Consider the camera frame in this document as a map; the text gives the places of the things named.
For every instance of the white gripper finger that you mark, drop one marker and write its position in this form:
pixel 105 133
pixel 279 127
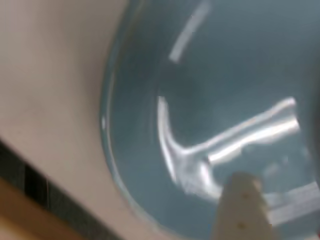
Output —
pixel 240 212

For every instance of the light blue round dish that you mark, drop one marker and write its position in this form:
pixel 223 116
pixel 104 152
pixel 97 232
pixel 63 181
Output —
pixel 200 100

